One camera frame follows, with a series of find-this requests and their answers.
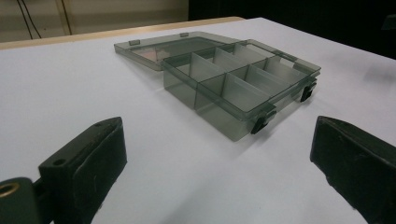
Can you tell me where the black cable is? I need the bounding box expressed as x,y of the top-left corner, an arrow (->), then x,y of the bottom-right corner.
21,0 -> 42,39
16,0 -> 34,40

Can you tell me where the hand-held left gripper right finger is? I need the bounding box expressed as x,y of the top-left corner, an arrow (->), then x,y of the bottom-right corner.
309,115 -> 396,224

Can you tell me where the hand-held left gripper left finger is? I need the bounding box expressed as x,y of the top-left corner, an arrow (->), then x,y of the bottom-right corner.
38,116 -> 128,224

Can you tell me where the clear grey compartment box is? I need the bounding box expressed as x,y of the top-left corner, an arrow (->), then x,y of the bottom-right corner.
113,31 -> 322,143

